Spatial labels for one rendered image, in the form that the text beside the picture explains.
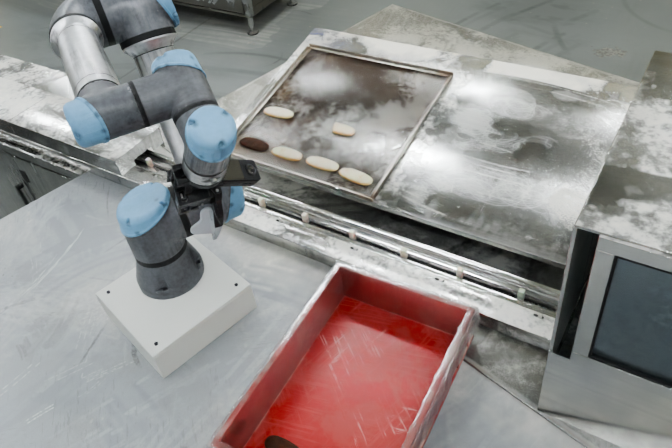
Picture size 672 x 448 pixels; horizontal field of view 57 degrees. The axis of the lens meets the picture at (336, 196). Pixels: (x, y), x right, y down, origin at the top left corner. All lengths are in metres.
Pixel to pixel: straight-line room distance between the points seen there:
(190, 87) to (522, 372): 0.83
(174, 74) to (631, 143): 0.72
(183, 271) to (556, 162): 0.92
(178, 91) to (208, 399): 0.65
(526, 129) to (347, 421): 0.87
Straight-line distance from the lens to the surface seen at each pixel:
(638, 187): 1.00
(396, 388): 1.30
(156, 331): 1.39
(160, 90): 1.00
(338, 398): 1.29
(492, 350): 1.36
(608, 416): 1.23
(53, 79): 2.66
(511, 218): 1.50
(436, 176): 1.59
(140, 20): 1.33
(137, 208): 1.33
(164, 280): 1.42
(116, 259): 1.71
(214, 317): 1.39
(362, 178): 1.60
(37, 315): 1.67
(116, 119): 1.00
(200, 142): 0.94
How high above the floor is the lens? 1.93
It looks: 41 degrees down
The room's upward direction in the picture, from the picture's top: 8 degrees counter-clockwise
